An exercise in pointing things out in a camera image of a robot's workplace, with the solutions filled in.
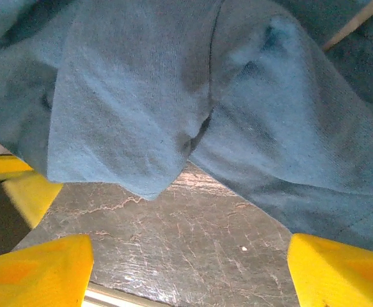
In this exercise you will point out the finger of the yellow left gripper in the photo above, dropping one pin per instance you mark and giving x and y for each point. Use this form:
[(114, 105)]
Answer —
[(34, 198), (4, 168)]

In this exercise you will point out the aluminium mounting rail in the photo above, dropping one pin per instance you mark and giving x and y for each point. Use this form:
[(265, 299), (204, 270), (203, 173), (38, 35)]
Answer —
[(109, 295)]

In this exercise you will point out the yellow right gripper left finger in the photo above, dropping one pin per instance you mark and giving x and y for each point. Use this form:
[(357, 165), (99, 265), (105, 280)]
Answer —
[(36, 275)]

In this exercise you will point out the blue t-shirt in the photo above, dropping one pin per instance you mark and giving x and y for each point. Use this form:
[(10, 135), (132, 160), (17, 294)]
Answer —
[(186, 96)]

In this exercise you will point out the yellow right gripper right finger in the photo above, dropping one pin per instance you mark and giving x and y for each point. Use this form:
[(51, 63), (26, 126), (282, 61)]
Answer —
[(339, 278)]

